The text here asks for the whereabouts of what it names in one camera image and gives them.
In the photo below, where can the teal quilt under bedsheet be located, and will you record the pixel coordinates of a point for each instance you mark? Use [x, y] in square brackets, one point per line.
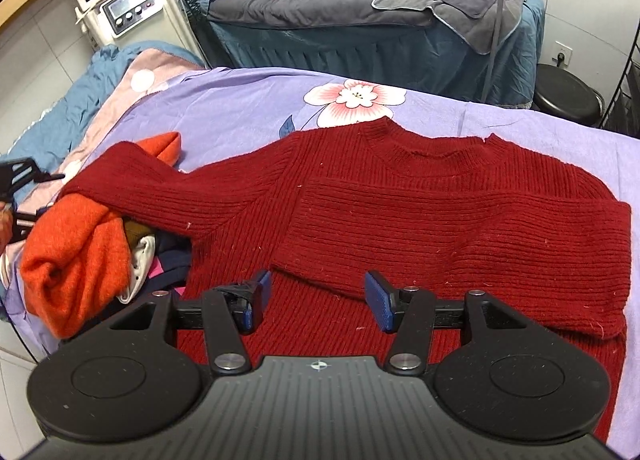
[65, 90]

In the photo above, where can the black metal rack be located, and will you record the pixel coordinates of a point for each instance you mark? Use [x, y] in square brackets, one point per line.
[625, 90]

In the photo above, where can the black round stool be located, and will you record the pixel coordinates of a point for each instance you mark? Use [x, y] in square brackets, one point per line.
[567, 95]

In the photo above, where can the pink and navy garment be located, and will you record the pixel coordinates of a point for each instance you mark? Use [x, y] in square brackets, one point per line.
[172, 255]

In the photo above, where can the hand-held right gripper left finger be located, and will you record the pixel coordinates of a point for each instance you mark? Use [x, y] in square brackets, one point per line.
[260, 300]

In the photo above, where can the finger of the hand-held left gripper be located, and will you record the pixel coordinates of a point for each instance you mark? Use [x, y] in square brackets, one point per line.
[27, 173]
[22, 225]

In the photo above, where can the dark grey blanket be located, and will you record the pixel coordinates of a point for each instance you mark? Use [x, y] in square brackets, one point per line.
[310, 0]

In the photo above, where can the dark red knit sweater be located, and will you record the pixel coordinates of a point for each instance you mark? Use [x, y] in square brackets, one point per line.
[425, 220]

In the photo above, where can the massage bed with blue skirt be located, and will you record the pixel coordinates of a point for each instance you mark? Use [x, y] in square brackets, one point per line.
[325, 60]

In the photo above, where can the orange fleece garment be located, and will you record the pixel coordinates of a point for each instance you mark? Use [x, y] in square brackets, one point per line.
[75, 260]

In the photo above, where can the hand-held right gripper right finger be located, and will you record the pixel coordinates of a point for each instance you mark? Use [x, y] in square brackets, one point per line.
[380, 305]

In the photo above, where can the white wall outlet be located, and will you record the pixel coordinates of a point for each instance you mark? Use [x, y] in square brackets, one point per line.
[562, 54]

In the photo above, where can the purple floral bedsheet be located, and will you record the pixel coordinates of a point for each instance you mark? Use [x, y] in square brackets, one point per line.
[225, 105]

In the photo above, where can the white patterned garment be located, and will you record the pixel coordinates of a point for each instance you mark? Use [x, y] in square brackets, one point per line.
[137, 265]

